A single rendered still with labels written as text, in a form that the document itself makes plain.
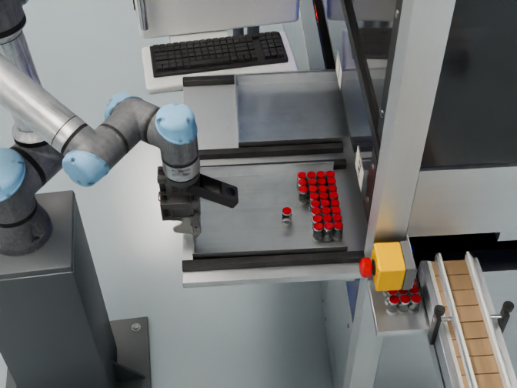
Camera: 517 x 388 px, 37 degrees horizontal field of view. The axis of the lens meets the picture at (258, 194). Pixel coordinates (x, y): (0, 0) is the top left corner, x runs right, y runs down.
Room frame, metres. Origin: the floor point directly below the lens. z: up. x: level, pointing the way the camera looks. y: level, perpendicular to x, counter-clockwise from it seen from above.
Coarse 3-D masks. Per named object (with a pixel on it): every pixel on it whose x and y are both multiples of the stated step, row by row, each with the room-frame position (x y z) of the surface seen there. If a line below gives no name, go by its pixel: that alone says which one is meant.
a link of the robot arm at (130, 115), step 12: (120, 96) 1.16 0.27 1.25; (132, 96) 1.16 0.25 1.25; (108, 108) 1.14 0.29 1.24; (120, 108) 1.13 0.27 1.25; (132, 108) 1.13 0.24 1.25; (144, 108) 1.12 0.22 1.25; (156, 108) 1.13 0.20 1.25; (108, 120) 1.09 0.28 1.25; (120, 120) 1.09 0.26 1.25; (132, 120) 1.10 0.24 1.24; (144, 120) 1.10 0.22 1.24; (132, 132) 1.08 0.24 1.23; (144, 132) 1.08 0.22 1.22; (132, 144) 1.07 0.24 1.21
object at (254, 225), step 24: (216, 168) 1.28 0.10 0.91; (240, 168) 1.29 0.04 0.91; (264, 168) 1.29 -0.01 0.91; (288, 168) 1.29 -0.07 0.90; (312, 168) 1.30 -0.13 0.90; (240, 192) 1.23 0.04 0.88; (264, 192) 1.23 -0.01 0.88; (288, 192) 1.23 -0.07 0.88; (216, 216) 1.16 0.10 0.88; (240, 216) 1.16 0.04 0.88; (264, 216) 1.16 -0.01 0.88; (192, 240) 1.06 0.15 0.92; (216, 240) 1.09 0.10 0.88; (240, 240) 1.09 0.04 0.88; (264, 240) 1.09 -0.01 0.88; (288, 240) 1.09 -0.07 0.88; (312, 240) 1.09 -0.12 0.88
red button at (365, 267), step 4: (360, 260) 0.94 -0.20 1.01; (364, 260) 0.93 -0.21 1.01; (368, 260) 0.93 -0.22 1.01; (360, 264) 0.93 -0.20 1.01; (364, 264) 0.92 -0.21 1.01; (368, 264) 0.92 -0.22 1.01; (360, 268) 0.92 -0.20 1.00; (364, 268) 0.91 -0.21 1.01; (368, 268) 0.91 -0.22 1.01; (372, 268) 0.92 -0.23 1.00; (360, 272) 0.92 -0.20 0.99; (364, 272) 0.91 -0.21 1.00; (368, 272) 0.91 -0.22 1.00; (364, 276) 0.91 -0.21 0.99; (368, 276) 0.91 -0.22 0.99
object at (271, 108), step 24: (288, 72) 1.64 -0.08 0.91; (312, 72) 1.64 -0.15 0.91; (240, 96) 1.58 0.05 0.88; (264, 96) 1.58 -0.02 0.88; (288, 96) 1.58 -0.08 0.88; (312, 96) 1.58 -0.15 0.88; (336, 96) 1.58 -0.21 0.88; (240, 120) 1.49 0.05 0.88; (264, 120) 1.49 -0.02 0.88; (288, 120) 1.49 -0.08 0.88; (312, 120) 1.48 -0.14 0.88; (336, 120) 1.48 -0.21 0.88; (240, 144) 1.37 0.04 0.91; (264, 144) 1.38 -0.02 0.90; (288, 144) 1.38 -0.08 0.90
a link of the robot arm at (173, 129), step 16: (160, 112) 1.09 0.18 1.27; (176, 112) 1.09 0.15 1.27; (192, 112) 1.09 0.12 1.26; (160, 128) 1.06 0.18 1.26; (176, 128) 1.05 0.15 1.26; (192, 128) 1.07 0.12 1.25; (160, 144) 1.06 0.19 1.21; (176, 144) 1.05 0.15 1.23; (192, 144) 1.06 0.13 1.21; (176, 160) 1.05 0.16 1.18; (192, 160) 1.06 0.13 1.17
